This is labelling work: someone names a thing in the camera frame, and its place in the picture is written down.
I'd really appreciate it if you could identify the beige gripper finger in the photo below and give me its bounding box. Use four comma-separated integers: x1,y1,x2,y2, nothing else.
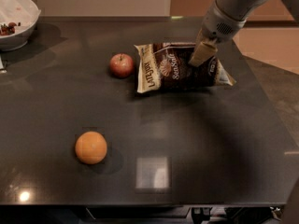
189,30,218,67

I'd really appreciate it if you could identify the brown chip bag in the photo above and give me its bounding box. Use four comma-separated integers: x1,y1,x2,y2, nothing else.
135,42,235,93

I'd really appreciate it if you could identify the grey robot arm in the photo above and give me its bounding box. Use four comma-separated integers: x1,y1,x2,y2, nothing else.
189,0,299,67

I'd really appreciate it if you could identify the red apple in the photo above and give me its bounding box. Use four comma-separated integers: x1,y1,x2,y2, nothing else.
109,53,135,78

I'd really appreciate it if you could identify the orange fruit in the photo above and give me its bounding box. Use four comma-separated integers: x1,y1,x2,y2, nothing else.
75,132,107,165

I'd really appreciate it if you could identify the white bowl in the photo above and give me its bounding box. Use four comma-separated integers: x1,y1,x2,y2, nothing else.
0,17,39,51

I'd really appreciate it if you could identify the white napkin in bowl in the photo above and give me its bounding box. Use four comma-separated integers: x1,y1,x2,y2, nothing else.
0,0,40,26

